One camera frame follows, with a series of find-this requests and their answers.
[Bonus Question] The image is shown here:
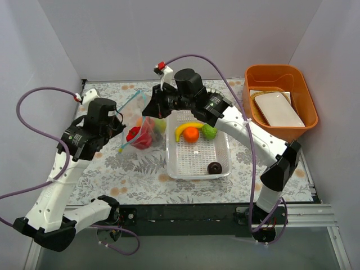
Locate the small green fruit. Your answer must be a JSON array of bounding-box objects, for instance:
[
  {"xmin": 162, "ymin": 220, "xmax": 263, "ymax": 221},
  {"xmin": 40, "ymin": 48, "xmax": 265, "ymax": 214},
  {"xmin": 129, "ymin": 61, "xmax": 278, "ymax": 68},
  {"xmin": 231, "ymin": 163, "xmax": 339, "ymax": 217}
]
[{"xmin": 155, "ymin": 119, "xmax": 167, "ymax": 134}]

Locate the clear zip top bag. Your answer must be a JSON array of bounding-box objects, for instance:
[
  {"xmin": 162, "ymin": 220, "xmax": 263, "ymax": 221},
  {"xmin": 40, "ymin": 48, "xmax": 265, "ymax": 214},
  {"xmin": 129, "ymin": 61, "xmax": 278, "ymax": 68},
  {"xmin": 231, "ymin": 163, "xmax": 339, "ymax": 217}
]
[{"xmin": 116, "ymin": 91, "xmax": 167, "ymax": 153}]

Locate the red bell pepper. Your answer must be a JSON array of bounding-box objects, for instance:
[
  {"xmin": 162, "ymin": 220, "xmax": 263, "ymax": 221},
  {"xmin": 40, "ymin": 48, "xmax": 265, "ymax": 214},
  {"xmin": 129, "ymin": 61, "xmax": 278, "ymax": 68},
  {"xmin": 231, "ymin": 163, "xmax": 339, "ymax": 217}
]
[{"xmin": 126, "ymin": 122, "xmax": 153, "ymax": 150}]

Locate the peach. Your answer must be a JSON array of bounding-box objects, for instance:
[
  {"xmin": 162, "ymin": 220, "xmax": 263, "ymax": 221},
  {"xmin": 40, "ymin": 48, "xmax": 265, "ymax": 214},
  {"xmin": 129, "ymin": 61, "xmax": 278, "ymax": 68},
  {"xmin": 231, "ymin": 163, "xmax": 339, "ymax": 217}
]
[{"xmin": 136, "ymin": 116, "xmax": 155, "ymax": 130}]

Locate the black grape bunch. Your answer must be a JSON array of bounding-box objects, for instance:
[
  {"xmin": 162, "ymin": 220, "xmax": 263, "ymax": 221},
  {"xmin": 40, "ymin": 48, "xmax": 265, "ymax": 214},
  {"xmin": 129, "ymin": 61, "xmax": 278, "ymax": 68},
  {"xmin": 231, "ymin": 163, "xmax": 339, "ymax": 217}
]
[{"xmin": 152, "ymin": 132, "xmax": 163, "ymax": 143}]

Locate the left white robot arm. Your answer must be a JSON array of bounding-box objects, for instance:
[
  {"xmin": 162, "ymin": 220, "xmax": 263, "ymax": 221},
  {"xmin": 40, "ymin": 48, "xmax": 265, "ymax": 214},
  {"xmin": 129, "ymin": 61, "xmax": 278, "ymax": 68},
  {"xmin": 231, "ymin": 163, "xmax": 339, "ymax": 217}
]
[{"xmin": 12, "ymin": 97, "xmax": 125, "ymax": 252}]

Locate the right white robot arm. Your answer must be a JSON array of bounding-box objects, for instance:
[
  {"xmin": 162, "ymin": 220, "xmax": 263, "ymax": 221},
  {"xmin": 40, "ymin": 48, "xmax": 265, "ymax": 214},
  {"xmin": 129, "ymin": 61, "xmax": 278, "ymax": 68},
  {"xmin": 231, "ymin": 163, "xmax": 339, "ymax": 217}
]
[{"xmin": 142, "ymin": 66, "xmax": 301, "ymax": 224}]

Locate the blue striped round plate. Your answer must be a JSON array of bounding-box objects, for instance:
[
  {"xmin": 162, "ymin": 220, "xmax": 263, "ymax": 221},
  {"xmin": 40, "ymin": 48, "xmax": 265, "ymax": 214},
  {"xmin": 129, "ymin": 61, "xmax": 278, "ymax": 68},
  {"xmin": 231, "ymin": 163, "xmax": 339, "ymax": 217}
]
[{"xmin": 207, "ymin": 87, "xmax": 223, "ymax": 97}]

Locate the yellow banana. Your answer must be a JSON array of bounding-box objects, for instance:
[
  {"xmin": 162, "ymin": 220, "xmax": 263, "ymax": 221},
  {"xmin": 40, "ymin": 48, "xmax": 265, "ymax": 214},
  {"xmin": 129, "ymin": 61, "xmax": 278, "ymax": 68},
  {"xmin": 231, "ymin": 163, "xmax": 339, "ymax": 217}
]
[{"xmin": 174, "ymin": 121, "xmax": 204, "ymax": 142}]

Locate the orange fruit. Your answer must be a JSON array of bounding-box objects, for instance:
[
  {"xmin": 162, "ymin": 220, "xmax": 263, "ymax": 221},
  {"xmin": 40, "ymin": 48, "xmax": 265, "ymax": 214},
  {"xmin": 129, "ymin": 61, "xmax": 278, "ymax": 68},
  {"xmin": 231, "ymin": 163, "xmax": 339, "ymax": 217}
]
[{"xmin": 182, "ymin": 127, "xmax": 200, "ymax": 143}]

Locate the large green custard apple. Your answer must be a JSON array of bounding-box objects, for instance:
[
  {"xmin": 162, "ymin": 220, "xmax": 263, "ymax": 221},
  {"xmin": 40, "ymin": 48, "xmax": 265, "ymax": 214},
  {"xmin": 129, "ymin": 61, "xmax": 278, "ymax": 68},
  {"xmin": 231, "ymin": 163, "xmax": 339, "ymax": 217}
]
[{"xmin": 201, "ymin": 124, "xmax": 218, "ymax": 140}]

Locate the white plastic basket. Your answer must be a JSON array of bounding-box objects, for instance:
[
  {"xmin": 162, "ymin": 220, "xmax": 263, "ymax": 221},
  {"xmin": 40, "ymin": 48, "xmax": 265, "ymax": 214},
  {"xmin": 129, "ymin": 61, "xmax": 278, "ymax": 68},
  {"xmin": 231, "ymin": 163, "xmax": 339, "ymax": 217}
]
[{"xmin": 166, "ymin": 111, "xmax": 232, "ymax": 180}]

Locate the dark purple mangosteen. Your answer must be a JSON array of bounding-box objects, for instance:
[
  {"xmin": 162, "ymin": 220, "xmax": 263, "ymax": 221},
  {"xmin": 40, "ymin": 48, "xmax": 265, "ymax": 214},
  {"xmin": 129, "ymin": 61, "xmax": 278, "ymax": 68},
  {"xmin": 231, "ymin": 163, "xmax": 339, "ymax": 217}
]
[{"xmin": 207, "ymin": 161, "xmax": 223, "ymax": 175}]

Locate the orange plastic bin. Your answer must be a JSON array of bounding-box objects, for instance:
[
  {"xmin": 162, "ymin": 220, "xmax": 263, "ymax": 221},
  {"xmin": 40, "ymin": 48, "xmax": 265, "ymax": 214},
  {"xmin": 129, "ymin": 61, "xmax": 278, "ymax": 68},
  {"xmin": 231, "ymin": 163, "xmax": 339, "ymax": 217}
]
[{"xmin": 242, "ymin": 65, "xmax": 318, "ymax": 142}]

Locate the white rectangular plate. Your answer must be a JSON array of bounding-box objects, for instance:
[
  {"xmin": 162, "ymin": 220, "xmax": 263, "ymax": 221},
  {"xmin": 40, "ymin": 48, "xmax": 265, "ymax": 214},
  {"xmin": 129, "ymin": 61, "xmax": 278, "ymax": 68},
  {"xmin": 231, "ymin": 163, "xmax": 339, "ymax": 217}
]
[{"xmin": 256, "ymin": 94, "xmax": 305, "ymax": 127}]

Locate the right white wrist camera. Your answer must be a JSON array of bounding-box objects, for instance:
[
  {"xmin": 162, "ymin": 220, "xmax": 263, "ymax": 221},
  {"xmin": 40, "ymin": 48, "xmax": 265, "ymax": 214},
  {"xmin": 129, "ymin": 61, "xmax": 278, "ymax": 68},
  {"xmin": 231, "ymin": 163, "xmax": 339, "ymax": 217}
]
[{"xmin": 154, "ymin": 61, "xmax": 174, "ymax": 90}]

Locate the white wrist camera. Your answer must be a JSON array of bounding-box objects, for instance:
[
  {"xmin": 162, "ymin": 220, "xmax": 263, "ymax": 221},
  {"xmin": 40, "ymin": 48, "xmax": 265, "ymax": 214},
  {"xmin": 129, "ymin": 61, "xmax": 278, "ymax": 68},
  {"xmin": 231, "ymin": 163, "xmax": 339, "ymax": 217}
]
[
  {"xmin": 154, "ymin": 61, "xmax": 174, "ymax": 90},
  {"xmin": 74, "ymin": 88, "xmax": 100, "ymax": 107}
]

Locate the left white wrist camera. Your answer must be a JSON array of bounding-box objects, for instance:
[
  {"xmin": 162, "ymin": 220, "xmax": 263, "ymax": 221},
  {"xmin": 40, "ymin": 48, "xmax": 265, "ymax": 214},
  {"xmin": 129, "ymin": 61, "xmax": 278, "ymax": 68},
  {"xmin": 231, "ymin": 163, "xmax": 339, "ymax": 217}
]
[{"xmin": 74, "ymin": 88, "xmax": 100, "ymax": 107}]

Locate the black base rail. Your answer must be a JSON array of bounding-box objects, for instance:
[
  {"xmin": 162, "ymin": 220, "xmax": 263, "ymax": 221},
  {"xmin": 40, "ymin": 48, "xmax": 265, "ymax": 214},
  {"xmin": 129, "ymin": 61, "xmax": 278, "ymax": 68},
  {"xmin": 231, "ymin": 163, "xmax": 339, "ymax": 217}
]
[{"xmin": 112, "ymin": 202, "xmax": 282, "ymax": 237}]

